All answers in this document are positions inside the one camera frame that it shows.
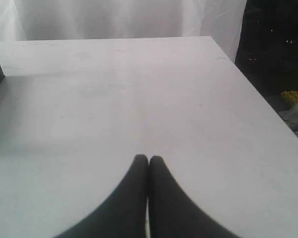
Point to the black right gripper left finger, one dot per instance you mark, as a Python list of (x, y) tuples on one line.
[(123, 213)]

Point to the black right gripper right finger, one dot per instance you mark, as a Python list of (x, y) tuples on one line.
[(172, 214)]

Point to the yellow knobbly object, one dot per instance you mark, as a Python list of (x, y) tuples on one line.
[(290, 97)]

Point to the white backdrop curtain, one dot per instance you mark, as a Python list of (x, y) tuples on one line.
[(105, 19)]

